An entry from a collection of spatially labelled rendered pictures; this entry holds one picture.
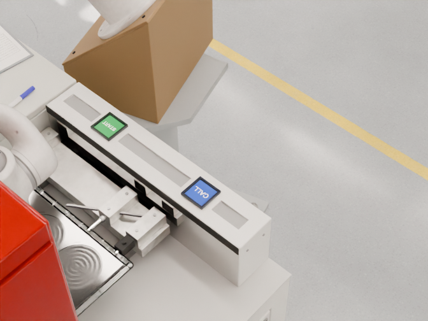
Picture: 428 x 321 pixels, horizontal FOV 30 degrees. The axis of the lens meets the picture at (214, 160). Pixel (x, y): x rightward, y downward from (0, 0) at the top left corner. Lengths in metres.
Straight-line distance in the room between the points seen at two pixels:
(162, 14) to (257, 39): 1.61
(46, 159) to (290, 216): 1.48
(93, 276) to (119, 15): 0.57
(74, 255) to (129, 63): 0.45
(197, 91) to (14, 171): 0.74
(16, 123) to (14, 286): 0.85
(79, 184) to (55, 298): 1.16
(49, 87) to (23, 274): 1.30
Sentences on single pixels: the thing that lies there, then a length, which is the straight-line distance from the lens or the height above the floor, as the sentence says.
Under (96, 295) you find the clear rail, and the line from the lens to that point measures 1.52.
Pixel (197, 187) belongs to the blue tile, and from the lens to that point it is 1.56.
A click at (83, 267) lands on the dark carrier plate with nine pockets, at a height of 0.90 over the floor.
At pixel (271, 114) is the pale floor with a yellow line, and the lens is 3.00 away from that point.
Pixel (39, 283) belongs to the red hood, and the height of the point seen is 1.77.
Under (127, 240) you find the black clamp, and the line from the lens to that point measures 1.57.
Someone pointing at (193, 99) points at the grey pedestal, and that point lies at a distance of 1.92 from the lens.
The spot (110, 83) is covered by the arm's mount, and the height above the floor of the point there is 0.91.
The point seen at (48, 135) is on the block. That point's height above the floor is 0.91.
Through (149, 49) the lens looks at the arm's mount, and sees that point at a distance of 1.70.
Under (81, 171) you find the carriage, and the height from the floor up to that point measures 0.88.
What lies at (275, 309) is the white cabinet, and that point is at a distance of 1.68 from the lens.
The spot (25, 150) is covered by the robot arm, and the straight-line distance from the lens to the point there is 1.35.
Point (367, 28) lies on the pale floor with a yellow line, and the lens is 3.38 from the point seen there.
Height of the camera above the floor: 2.21
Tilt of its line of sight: 51 degrees down
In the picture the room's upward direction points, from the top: 1 degrees counter-clockwise
